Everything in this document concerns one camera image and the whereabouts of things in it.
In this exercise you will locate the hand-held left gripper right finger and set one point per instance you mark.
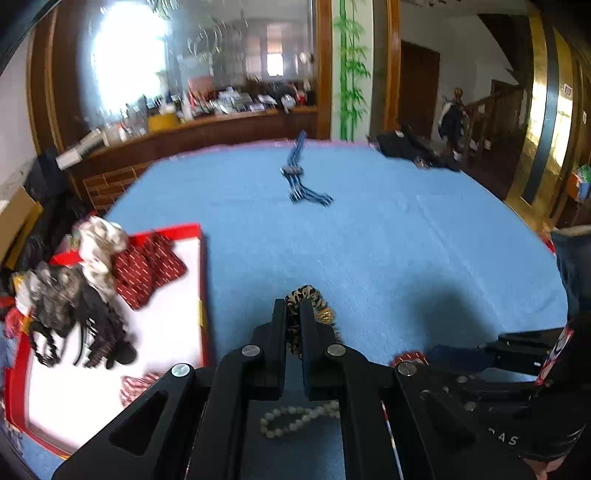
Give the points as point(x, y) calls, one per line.
point(308, 332)

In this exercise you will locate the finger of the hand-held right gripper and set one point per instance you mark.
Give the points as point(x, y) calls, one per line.
point(489, 353)

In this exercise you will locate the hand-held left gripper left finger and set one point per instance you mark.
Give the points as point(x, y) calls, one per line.
point(279, 332)

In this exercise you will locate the leopard print scrunchie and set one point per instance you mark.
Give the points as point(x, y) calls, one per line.
point(314, 300)

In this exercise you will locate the small red patterned pouch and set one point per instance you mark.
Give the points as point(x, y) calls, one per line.
point(410, 357)

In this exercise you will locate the red rimmed white tray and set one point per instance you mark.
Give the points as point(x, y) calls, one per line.
point(175, 332)

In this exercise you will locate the person's right hand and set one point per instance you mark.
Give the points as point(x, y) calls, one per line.
point(545, 470)

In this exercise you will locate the blue tablecloth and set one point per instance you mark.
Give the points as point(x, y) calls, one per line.
point(369, 240)

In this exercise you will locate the person's dark clothing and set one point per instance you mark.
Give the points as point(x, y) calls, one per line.
point(575, 267)

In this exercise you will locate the red patterned bow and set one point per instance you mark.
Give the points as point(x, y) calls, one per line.
point(147, 270)

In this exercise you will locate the red patterned hair accessory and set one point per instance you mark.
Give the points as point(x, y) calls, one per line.
point(138, 390)

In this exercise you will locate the pile of black hair accessories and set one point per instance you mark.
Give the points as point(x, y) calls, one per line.
point(99, 332)

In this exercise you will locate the cream scrunchie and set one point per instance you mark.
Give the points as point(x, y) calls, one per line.
point(99, 244)

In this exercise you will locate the wooden counter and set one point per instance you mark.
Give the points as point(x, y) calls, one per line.
point(207, 131)

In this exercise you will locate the black bag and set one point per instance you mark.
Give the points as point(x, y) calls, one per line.
point(411, 145)

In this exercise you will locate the grey lace hair accessory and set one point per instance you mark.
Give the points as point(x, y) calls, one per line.
point(51, 290)

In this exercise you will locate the wooden stair railing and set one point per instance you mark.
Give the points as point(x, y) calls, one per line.
point(494, 117)

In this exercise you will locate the pile of bags on counter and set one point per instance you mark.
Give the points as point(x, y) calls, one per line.
point(258, 97)

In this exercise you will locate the yellow box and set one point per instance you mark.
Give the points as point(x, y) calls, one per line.
point(162, 123)

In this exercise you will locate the gold pillar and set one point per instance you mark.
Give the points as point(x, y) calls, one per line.
point(545, 115)

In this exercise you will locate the brown wooden door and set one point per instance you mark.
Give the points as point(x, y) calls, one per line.
point(419, 90)

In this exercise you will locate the cardboard box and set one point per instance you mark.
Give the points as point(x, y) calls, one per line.
point(18, 226)

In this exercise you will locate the dark coat on post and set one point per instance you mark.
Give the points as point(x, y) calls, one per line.
point(451, 124)

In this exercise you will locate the green bamboo wall decal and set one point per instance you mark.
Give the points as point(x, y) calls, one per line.
point(351, 69)

